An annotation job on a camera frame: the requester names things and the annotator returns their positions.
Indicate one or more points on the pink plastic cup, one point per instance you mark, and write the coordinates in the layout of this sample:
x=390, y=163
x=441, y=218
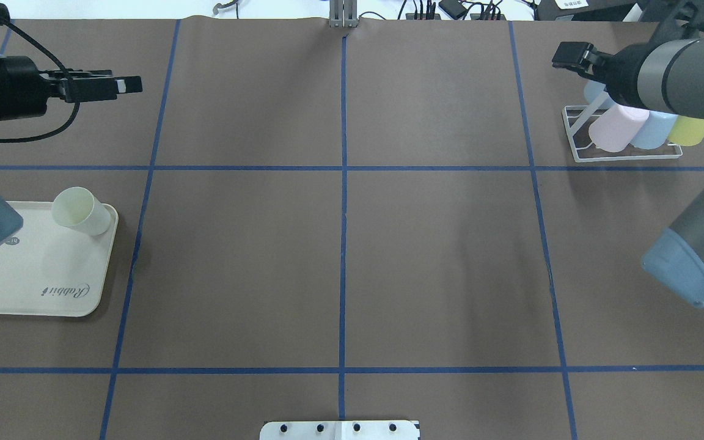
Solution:
x=616, y=127

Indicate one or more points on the yellow plastic cup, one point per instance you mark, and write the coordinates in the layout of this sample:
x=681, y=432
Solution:
x=686, y=131

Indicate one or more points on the aluminium frame post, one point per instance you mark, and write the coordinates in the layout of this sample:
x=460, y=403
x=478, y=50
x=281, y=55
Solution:
x=343, y=14

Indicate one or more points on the pale green plastic cup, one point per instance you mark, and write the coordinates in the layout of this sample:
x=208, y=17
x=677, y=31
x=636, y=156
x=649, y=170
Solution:
x=78, y=209

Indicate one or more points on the cream plastic tray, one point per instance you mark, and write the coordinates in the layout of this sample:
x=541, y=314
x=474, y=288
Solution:
x=52, y=271

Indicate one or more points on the white wire cup rack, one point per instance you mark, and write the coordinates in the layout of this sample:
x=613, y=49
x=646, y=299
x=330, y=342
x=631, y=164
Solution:
x=577, y=121

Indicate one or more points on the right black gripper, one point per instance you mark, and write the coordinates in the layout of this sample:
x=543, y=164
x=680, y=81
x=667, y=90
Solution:
x=623, y=73

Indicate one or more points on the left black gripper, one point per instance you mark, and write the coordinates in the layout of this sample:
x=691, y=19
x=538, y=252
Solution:
x=14, y=87

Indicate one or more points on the light blue plastic cup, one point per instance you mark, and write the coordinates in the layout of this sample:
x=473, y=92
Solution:
x=654, y=131

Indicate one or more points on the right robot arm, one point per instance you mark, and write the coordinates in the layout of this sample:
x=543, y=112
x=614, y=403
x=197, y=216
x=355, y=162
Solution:
x=665, y=76

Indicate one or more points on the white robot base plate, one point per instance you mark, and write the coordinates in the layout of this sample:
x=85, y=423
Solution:
x=341, y=429

